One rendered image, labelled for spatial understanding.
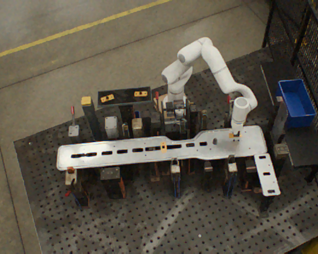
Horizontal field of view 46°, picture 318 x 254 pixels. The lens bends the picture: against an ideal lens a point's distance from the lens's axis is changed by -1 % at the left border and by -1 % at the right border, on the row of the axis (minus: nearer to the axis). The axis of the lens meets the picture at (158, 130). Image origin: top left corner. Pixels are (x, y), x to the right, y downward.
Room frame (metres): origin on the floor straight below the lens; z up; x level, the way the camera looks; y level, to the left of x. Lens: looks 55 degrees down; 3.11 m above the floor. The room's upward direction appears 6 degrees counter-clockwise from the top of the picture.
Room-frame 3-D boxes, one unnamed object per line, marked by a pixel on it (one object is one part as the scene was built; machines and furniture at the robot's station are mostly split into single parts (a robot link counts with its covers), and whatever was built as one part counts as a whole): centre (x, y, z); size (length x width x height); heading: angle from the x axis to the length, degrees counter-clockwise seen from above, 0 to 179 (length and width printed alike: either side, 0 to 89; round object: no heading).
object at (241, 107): (1.32, -0.49, 1.34); 0.09 x 0.08 x 0.13; 121
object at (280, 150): (1.18, -0.76, 0.88); 0.08 x 0.08 x 0.36; 0
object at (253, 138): (1.31, 0.00, 1.00); 1.38 x 0.22 x 0.02; 90
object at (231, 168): (1.11, -0.43, 0.87); 0.12 x 0.09 x 0.35; 0
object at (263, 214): (0.93, -0.64, 0.84); 0.11 x 0.06 x 0.29; 0
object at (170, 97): (1.84, -0.16, 0.88); 0.19 x 0.19 x 0.18
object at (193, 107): (1.53, -0.25, 0.91); 0.07 x 0.05 x 0.42; 0
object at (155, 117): (1.52, 0.01, 0.89); 0.13 x 0.11 x 0.38; 0
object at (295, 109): (1.50, -0.92, 1.09); 0.30 x 0.17 x 0.13; 0
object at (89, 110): (1.66, 0.46, 0.92); 0.08 x 0.08 x 0.44; 0
